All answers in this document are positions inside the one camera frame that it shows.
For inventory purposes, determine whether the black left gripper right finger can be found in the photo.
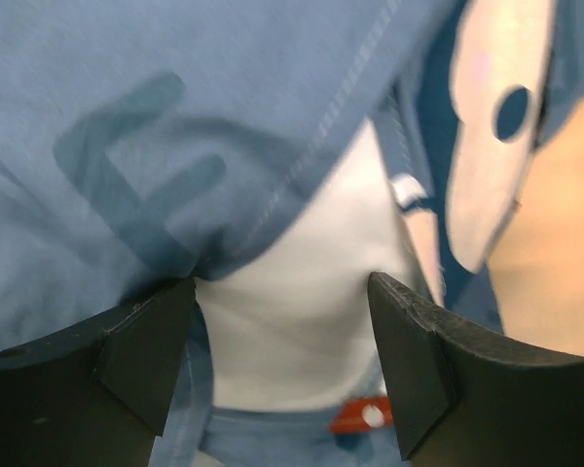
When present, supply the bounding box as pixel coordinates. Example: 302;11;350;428
368;272;584;467

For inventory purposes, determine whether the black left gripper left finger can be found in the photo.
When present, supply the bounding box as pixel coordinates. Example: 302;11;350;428
0;278;195;467

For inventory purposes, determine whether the white pillow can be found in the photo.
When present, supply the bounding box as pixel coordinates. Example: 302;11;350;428
197;123;420;412

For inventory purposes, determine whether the blue letter-print pillowcase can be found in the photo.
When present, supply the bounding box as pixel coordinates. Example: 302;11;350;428
0;0;575;467

